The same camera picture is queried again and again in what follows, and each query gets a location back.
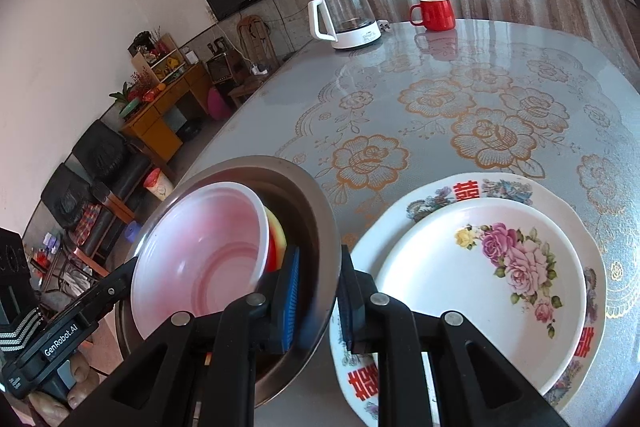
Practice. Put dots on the pink plastic object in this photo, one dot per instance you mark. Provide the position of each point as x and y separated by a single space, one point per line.
219 104

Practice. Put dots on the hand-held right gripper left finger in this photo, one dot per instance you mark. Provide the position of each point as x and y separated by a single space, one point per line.
290 297

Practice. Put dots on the person's left hand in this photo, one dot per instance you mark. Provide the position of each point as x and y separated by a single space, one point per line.
80 377

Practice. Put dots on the wooden shelf with ornaments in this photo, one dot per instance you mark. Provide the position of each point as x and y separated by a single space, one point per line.
160 57

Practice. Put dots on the red plaid cushion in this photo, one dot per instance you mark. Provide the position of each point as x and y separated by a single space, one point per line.
87 222

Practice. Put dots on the white electric glass kettle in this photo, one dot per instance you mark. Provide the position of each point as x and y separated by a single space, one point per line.
357 38

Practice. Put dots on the white power strip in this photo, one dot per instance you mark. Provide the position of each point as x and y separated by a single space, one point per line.
259 69

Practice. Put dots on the orange wooden cabinet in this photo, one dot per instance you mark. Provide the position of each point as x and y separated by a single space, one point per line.
150 127

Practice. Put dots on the black box appliance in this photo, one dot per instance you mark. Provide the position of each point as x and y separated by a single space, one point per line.
12 257

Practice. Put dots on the white red waste bin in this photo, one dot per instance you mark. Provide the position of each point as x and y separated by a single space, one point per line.
157 184

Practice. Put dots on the red mug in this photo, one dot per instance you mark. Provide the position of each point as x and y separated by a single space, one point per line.
437 14

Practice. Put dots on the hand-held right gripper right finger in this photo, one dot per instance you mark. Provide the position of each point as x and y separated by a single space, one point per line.
350 312

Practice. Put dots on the wooden folding chair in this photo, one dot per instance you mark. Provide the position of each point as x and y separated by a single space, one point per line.
250 27

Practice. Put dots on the green dish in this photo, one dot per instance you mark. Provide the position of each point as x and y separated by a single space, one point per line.
131 108

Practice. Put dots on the small rose-print plate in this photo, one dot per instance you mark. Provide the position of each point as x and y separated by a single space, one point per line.
450 267

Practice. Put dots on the cluttered low coffee table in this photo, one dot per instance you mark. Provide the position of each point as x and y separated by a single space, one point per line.
55 259

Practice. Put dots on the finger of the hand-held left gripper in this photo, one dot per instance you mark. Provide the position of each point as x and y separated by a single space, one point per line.
117 287

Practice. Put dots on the stainless steel bowl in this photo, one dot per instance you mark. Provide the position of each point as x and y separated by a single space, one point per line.
310 227

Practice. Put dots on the red plastic bowl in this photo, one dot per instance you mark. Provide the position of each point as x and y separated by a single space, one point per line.
200 257

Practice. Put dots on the small black appliance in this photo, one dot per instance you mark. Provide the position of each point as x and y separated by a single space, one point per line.
220 69

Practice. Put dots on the plate with red blue print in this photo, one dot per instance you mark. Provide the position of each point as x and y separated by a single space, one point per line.
435 197

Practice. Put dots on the black white-striped cloth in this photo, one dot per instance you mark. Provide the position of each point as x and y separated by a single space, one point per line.
20 329

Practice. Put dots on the black leather armchair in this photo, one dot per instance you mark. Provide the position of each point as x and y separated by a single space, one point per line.
67 202
105 152

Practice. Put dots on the purple plastic stool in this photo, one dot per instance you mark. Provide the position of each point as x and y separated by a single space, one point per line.
133 232

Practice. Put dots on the yellow plastic bowl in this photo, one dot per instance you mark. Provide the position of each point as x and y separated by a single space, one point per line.
277 239

